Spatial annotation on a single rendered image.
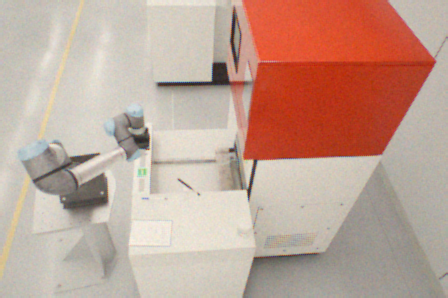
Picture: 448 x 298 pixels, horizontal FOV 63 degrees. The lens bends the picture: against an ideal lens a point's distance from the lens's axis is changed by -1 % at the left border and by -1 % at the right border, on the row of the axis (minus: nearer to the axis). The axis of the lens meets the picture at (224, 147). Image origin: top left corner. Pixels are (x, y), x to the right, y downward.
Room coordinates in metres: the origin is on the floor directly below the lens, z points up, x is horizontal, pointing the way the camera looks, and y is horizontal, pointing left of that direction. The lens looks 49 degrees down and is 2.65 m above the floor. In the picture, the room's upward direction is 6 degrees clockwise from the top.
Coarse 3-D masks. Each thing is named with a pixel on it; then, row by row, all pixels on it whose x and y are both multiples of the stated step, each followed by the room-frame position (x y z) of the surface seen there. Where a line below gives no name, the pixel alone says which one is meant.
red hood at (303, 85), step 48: (240, 0) 1.70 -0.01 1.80; (288, 0) 1.71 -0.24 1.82; (336, 0) 1.76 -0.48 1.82; (384, 0) 1.82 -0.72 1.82; (240, 48) 1.57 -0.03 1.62; (288, 48) 1.30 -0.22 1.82; (336, 48) 1.34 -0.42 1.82; (384, 48) 1.38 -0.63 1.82; (240, 96) 1.43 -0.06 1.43; (288, 96) 1.21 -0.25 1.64; (336, 96) 1.25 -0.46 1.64; (384, 96) 1.29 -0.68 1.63; (288, 144) 1.23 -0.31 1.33; (336, 144) 1.27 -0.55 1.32; (384, 144) 1.31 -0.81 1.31
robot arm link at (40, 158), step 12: (36, 144) 0.88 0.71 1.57; (48, 144) 1.13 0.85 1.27; (60, 144) 1.16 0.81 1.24; (24, 156) 0.83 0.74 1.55; (36, 156) 0.84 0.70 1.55; (48, 156) 0.86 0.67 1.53; (60, 156) 1.07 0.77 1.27; (36, 168) 0.81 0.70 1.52; (48, 168) 0.82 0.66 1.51; (60, 168) 0.85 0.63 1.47; (36, 180) 0.78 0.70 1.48
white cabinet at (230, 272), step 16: (144, 272) 0.76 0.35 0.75; (160, 272) 0.77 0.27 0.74; (176, 272) 0.79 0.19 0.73; (192, 272) 0.80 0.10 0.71; (208, 272) 0.82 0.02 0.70; (224, 272) 0.83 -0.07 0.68; (240, 272) 0.85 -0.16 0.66; (144, 288) 0.75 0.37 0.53; (160, 288) 0.77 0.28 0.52; (176, 288) 0.78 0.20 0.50; (192, 288) 0.80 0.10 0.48; (208, 288) 0.82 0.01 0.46; (224, 288) 0.83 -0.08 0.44; (240, 288) 0.85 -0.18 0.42
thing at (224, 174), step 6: (216, 156) 1.49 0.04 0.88; (228, 156) 1.50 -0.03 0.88; (216, 162) 1.46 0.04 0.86; (222, 168) 1.40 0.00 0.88; (228, 168) 1.40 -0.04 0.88; (222, 174) 1.35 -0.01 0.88; (228, 174) 1.36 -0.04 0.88; (222, 180) 1.31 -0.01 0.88; (228, 180) 1.31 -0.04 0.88; (222, 186) 1.26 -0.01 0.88; (228, 186) 1.27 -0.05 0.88
